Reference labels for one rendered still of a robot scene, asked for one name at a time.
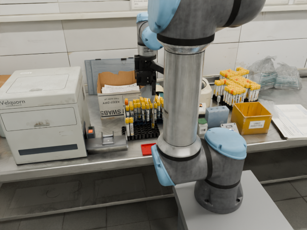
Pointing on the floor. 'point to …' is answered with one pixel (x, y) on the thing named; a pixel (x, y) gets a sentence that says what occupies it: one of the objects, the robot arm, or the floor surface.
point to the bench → (134, 165)
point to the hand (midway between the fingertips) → (152, 99)
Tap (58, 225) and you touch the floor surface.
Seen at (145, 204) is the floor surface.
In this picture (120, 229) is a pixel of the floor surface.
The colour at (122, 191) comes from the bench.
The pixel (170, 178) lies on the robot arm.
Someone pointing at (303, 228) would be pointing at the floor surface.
